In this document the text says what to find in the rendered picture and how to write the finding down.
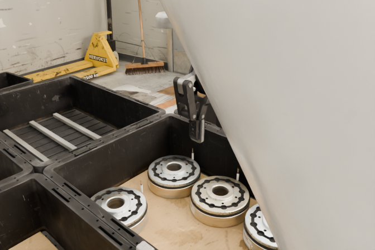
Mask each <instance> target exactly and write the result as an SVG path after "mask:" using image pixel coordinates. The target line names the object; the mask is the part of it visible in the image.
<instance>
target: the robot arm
mask: <svg viewBox="0 0 375 250"><path fill-rule="evenodd" d="M159 1H160V3H161V5H162V7H163V9H164V12H159V13H158V14H157V15H156V27H157V28H163V29H168V28H173V29H174V30H175V32H176V34H177V36H178V38H179V40H180V42H181V44H182V46H183V48H184V50H185V52H186V54H187V56H188V58H189V60H190V62H191V67H190V70H189V74H188V75H186V76H185V77H183V78H180V77H178V76H176V77H175V78H174V80H173V85H174V91H175V98H176V105H177V112H178V115H180V116H182V117H184V118H187V119H189V136H190V138H191V139H192V140H193V141H195V142H198V143H202V142H203V141H204V135H205V119H204V117H205V114H206V110H207V107H208V105H210V104H211V106H212V107H213V109H214V111H215V114H216V123H215V124H216V126H217V127H220V128H222V129H223V131H224V133H225V135H226V137H227V139H228V141H229V143H230V145H231V147H232V150H233V152H234V154H235V156H236V158H237V160H238V162H239V164H240V166H241V168H242V171H243V173H244V175H245V177H246V179H247V181H248V183H249V185H250V187H251V189H252V192H253V194H254V196H255V198H256V200H257V203H258V205H259V207H260V209H261V212H262V214H263V216H264V218H265V220H266V222H267V224H268V227H269V229H270V231H271V233H272V235H273V237H274V240H275V242H276V244H277V246H278V248H279V250H375V0H159ZM198 92H199V93H202V94H204V95H206V96H205V97H204V98H203V97H200V96H198ZM197 102H199V103H200V108H199V110H196V104H197ZM185 105H186V106H187V108H185Z"/></svg>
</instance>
